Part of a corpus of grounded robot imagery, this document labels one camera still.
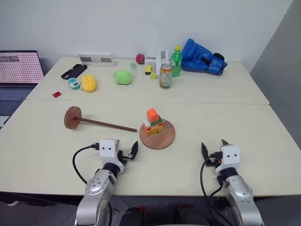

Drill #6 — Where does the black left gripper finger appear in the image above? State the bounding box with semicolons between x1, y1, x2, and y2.
130;140;139;161

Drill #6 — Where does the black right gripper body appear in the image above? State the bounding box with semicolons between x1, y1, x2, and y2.
205;152;223;169

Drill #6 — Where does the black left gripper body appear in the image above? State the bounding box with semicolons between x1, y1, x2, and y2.
117;150;134;162

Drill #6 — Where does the wooden stand with rod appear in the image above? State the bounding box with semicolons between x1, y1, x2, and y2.
63;106;138;133

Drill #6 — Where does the colourful toy brick stack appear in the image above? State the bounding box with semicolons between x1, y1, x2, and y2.
143;116;164;137

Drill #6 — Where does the round wooden base disc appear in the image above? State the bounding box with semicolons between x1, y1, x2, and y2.
139;118;176;150

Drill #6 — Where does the orange rounded toy block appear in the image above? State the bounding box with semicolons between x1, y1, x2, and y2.
146;108;160;122

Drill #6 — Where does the dark rounded shape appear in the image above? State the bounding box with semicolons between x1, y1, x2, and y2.
174;203;209;226
121;206;144;226

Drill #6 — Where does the green plush toy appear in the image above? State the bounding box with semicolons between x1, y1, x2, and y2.
113;69;133;86

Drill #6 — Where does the orange drink can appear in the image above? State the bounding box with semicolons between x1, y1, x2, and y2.
159;63;174;90

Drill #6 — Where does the yellow plush toy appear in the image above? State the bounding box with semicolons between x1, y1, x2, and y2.
80;74;97;93

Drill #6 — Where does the blue boxing glove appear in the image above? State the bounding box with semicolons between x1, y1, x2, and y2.
181;38;228;76

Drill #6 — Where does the teal and white timer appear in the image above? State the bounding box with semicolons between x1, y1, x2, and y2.
67;77;81;91

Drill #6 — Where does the small white flat box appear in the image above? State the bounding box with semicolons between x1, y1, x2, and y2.
144;55;157;66

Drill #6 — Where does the green plastic bottle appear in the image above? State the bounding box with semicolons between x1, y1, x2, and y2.
170;45;183;78

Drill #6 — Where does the white carton with grey print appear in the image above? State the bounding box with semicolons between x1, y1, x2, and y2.
155;49;171;76

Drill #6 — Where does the white rectangular box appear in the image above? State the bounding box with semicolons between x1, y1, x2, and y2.
78;52;116;68

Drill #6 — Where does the black phone case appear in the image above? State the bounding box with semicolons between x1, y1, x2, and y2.
61;64;88;81

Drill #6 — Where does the open laptop computer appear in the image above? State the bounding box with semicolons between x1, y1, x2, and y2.
0;49;46;130

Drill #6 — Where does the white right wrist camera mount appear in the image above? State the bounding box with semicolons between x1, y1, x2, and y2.
219;144;240;165

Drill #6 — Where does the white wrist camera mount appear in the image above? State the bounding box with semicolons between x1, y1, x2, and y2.
99;139;119;159
219;144;240;165

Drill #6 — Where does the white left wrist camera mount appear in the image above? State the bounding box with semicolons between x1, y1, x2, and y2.
99;139;119;159

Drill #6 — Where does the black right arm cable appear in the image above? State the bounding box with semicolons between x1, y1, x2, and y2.
200;161;234;226

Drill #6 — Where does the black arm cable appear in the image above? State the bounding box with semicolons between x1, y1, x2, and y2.
72;142;100;185
200;161;234;226

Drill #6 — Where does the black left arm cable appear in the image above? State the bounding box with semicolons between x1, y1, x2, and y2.
72;142;100;185

